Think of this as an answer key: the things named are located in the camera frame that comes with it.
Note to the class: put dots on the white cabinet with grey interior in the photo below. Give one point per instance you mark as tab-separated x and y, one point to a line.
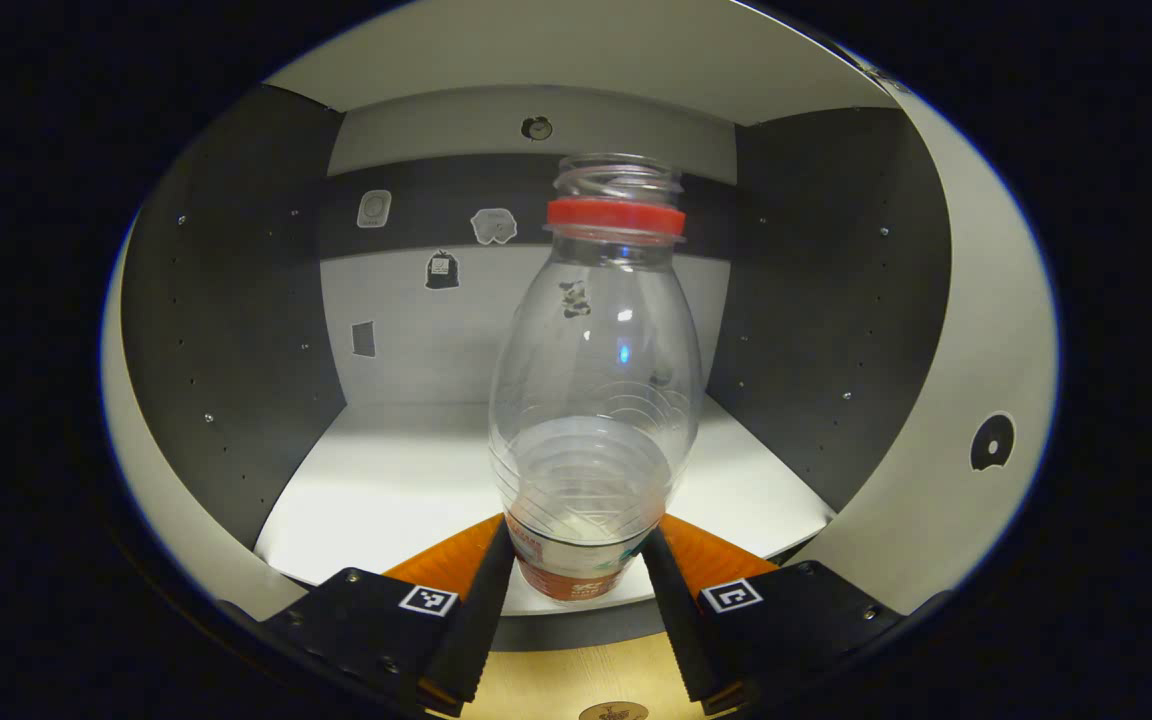
416	470

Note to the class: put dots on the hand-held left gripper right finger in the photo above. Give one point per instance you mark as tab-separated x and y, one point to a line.
681	630

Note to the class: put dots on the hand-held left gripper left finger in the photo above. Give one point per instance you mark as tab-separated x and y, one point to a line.
481	630

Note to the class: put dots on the clear plastic bottle red label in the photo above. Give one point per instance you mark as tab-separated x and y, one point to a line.
596	400

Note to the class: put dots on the white cabinet door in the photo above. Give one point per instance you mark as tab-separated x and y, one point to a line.
986	330
166	500

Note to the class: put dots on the round wooden coaster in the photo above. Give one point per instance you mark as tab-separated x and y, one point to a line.
614	712

